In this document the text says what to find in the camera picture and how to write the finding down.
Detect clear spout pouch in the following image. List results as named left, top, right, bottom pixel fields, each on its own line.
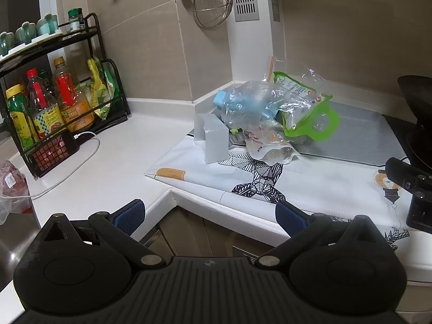
left=244, top=130, right=299, bottom=166

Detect green handled plastic bag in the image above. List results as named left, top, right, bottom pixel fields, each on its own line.
left=273, top=71, right=340, bottom=141

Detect clear plastic bottle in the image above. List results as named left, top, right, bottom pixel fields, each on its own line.
left=213, top=80, right=287, bottom=130

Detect patterned white table mat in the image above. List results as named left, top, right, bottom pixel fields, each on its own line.
left=146, top=136, right=431, bottom=253

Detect pink plastic bag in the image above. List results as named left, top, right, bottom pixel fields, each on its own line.
left=0, top=160, right=32, bottom=225

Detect oil bottle red label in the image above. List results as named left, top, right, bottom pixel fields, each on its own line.
left=53, top=56, right=95, bottom=132

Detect sauce bottle red cap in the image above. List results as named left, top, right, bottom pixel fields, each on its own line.
left=26, top=68, right=65, bottom=138

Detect yellow green snack bag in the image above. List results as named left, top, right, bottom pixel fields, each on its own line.
left=87, top=57, right=118, bottom=120

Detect grey paper box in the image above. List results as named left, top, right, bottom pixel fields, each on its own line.
left=194, top=113, right=229, bottom=164

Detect black metal spice rack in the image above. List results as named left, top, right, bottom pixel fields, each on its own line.
left=1, top=9, right=131, bottom=178

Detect clear zip bag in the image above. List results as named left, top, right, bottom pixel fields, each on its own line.
left=264, top=56, right=325, bottom=86

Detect yellow green bottle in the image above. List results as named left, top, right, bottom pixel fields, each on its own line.
left=5, top=84, right=37, bottom=150

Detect green cap spice jar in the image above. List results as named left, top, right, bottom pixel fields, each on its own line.
left=67, top=7, right=85, bottom=32

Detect green ceramic cups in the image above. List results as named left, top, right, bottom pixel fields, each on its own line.
left=1, top=13, right=62, bottom=58

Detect white charging cable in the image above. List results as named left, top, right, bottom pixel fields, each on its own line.
left=0, top=131, right=101, bottom=201

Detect metal wire strainer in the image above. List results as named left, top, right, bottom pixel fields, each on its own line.
left=193, top=0, right=234, bottom=29

